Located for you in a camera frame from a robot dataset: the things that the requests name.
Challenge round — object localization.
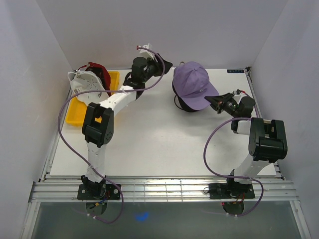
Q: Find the aluminium frame rail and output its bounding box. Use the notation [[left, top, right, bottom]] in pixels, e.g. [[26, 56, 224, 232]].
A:
[[29, 177, 299, 203]]

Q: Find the yellow plastic bin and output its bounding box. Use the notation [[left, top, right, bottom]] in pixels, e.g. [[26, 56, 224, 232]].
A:
[[65, 71, 120, 127]]

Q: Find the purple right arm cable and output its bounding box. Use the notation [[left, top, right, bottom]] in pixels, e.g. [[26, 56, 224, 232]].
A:
[[202, 92, 264, 219]]

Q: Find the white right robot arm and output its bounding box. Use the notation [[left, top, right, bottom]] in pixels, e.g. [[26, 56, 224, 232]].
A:
[[205, 90, 288, 198]]

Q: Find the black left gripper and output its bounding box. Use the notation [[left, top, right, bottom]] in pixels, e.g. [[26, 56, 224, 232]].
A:
[[141, 54, 172, 83]]

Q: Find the purple LA baseball cap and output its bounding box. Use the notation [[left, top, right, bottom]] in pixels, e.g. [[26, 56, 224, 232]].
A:
[[172, 61, 219, 111]]

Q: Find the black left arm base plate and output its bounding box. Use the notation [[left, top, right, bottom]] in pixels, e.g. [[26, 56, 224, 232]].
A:
[[77, 184, 121, 200]]

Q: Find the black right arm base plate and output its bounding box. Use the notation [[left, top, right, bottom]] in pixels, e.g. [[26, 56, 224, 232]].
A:
[[203, 183, 255, 199]]

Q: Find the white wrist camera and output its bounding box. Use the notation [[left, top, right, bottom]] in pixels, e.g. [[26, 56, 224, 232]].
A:
[[137, 43, 154, 60], [232, 89, 249, 98]]

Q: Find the white baseball cap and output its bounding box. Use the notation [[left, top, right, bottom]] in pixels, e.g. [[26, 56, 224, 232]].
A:
[[67, 71, 109, 105]]

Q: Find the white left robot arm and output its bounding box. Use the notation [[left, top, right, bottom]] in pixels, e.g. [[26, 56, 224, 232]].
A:
[[81, 55, 173, 199]]

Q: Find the red baseball cap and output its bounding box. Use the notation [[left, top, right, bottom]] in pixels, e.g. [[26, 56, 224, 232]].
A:
[[78, 62, 111, 90]]

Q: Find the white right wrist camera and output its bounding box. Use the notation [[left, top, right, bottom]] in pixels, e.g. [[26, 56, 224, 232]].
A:
[[232, 89, 249, 98]]

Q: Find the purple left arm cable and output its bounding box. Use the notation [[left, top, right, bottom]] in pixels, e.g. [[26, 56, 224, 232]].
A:
[[57, 46, 165, 224]]

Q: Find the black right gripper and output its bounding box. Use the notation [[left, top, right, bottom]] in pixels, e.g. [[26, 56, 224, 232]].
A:
[[204, 93, 240, 118]]

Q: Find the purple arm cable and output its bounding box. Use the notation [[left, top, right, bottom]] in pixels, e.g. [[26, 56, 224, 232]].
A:
[[202, 92, 264, 219], [57, 46, 165, 224]]

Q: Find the black NY baseball cap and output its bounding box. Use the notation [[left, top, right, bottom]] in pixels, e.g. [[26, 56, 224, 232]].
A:
[[172, 84, 197, 113]]

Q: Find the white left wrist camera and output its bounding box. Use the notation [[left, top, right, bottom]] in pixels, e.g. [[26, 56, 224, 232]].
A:
[[137, 43, 154, 60]]

